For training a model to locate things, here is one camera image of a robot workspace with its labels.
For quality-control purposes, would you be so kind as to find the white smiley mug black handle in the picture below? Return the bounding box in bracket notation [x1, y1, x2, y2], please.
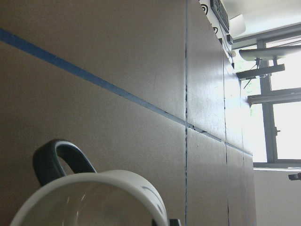
[11, 139, 169, 226]

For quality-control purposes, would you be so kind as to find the brown paper table cover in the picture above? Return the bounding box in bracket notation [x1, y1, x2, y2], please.
[0, 0, 256, 226]

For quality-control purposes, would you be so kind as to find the black keyboard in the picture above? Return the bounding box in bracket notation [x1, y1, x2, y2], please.
[210, 0, 230, 33]

